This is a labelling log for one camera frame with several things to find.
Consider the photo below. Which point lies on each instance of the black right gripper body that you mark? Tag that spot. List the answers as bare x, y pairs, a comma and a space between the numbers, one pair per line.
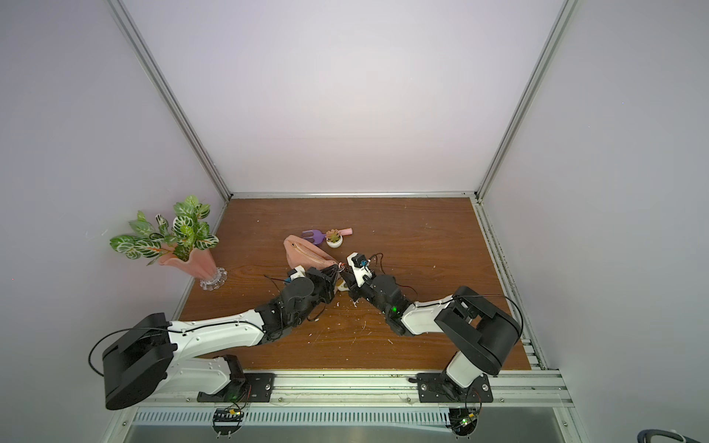
352, 282

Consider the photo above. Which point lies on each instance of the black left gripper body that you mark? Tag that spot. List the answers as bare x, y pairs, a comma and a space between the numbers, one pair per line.
327, 279

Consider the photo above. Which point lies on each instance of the pink corduroy bag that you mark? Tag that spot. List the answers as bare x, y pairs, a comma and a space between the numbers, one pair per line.
301, 253

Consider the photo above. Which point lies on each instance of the brown white plush keychain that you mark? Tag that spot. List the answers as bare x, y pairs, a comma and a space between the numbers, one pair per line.
341, 286

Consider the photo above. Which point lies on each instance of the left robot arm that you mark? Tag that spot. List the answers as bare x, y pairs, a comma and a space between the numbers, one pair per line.
161, 356

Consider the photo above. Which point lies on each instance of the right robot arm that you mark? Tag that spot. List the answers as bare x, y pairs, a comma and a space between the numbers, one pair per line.
483, 334

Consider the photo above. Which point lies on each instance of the succulent in white pot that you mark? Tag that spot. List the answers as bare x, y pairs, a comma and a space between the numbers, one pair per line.
334, 238

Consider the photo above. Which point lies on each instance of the purple pink garden fork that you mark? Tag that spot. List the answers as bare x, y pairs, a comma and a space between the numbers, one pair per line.
317, 237

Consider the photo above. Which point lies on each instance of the pink vase with leaves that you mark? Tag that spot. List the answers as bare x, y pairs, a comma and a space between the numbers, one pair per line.
185, 243

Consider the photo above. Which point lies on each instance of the right controller board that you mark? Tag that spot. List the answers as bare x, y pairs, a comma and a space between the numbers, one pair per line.
463, 422

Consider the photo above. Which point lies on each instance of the controller board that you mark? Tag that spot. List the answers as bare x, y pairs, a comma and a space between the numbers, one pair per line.
227, 421
463, 422

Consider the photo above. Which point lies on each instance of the left controller board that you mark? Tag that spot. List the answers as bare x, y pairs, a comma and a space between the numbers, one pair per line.
227, 421

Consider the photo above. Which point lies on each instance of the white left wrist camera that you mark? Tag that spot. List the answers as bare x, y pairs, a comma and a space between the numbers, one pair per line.
298, 272

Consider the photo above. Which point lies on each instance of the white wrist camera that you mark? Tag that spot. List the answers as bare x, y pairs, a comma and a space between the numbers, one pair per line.
298, 272
359, 265

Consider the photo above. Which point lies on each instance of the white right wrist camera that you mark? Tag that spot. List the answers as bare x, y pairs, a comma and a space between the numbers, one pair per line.
359, 265

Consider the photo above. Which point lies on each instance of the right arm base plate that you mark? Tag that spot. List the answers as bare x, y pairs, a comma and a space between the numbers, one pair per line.
440, 388

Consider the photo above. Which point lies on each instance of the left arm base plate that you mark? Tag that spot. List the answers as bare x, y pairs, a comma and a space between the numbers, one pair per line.
238, 387

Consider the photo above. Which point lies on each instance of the aluminium front rail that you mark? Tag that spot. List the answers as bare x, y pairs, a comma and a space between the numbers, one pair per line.
363, 388

